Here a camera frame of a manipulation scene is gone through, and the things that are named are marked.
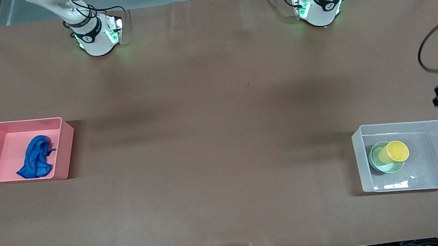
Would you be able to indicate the yellow plastic cup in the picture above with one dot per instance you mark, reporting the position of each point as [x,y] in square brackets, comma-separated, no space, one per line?
[396,152]

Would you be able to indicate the blue cloth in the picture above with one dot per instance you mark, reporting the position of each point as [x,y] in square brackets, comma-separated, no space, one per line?
[35,160]

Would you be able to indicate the light green bowl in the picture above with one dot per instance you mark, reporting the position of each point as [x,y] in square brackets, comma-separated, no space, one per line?
[376,160]

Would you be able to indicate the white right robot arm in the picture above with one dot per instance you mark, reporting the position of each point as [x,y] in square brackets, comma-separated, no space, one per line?
[94,42]

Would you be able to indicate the base box with green light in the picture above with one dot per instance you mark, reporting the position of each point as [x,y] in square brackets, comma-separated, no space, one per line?
[114,29]
[299,4]

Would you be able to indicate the pink plastic bin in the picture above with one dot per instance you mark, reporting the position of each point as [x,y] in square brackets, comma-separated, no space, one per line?
[21,130]

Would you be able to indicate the brown table mat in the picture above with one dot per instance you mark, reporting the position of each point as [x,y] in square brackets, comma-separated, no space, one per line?
[223,160]

